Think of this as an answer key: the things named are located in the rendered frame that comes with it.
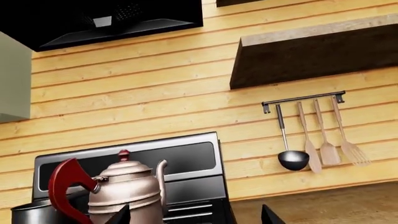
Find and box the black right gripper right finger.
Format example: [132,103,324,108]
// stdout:
[261,203,287,224]

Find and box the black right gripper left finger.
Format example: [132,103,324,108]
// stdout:
[107,203,131,224]

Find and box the black and steel stove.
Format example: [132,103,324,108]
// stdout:
[32,131,230,224]

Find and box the black ladle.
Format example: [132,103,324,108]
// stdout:
[274,103,310,171]

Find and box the wooden spoon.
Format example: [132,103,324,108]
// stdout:
[296,101,323,174]

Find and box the wooden flat spatula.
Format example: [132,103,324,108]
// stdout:
[313,98,342,166]

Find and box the dark metal pot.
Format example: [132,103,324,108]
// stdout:
[11,202,62,224]

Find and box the wooden slotted spatula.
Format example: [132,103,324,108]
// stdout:
[330,96,373,167]

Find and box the black range hood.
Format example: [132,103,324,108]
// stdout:
[0,0,204,53]

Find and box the copper kettle with red handle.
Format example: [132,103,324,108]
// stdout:
[48,149,169,224]

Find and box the black utensil rail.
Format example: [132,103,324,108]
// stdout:
[261,90,346,115]

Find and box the dark wooden wall shelf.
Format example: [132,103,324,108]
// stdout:
[216,0,398,8]
[229,13,398,90]

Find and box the pale green wall cabinet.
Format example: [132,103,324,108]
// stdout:
[0,30,33,124]

